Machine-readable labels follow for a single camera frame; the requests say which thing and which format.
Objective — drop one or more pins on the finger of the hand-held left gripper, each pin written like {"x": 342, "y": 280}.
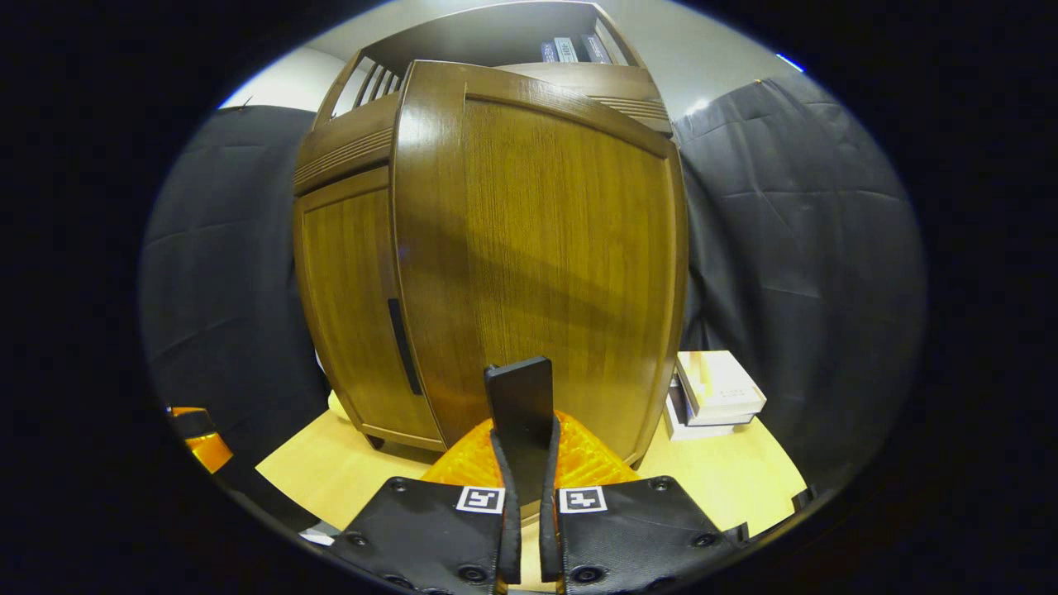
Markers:
{"x": 207, "y": 450}

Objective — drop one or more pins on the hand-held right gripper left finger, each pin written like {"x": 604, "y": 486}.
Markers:
{"x": 511, "y": 537}

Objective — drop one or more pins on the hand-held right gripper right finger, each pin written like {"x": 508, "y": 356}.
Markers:
{"x": 550, "y": 537}

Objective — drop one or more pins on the wooden shoe cabinet door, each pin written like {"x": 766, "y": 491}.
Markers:
{"x": 347, "y": 273}
{"x": 562, "y": 248}

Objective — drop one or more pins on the wooden double-door shoe cabinet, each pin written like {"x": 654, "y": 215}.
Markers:
{"x": 496, "y": 33}

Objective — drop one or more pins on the wooden cabinet drawer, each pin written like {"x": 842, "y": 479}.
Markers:
{"x": 347, "y": 145}

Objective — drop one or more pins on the grey spine book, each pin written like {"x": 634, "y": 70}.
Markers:
{"x": 566, "y": 49}

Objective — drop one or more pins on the dark spine book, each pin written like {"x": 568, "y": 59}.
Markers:
{"x": 595, "y": 48}

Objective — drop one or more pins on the ceiling light panel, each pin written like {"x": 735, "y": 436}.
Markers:
{"x": 789, "y": 62}

